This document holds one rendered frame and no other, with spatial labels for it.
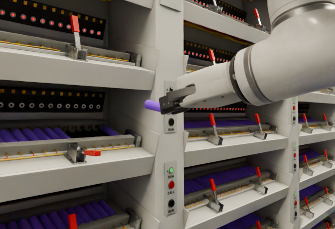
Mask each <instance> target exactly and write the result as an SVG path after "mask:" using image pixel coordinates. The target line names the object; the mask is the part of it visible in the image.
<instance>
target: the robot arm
mask: <svg viewBox="0 0 335 229"><path fill-rule="evenodd" d="M267 7H268V13H269V18H270V23H271V28H272V32H271V34H270V36H269V37H268V38H267V39H265V40H263V41H260V42H258V43H256V44H254V45H251V46H249V47H247V48H244V49H242V50H240V51H239V52H238V53H237V54H236V56H234V57H233V58H232V59H231V61H230V62H225V63H220V64H216V65H213V66H209V67H206V68H203V69H200V70H197V71H195V72H192V73H189V74H186V75H184V76H181V77H179V78H177V79H176V80H175V82H176V85H180V86H186V87H185V88H182V89H178V90H174V91H171V92H167V93H166V96H163V97H160V98H159V104H160V110H161V114H162V115H166V114H169V113H171V114H172V115H175V114H179V113H182V112H185V111H188V110H189V109H194V108H217V107H222V106H226V105H230V104H233V103H236V102H240V101H243V102H244V103H246V104H248V105H255V106H261V105H265V104H271V103H273V102H277V101H281V100H285V99H288V98H292V97H296V96H300V95H304V94H308V93H312V92H316V91H319V90H323V89H327V88H331V87H335V0H267ZM188 108H189V109H188Z"/></svg>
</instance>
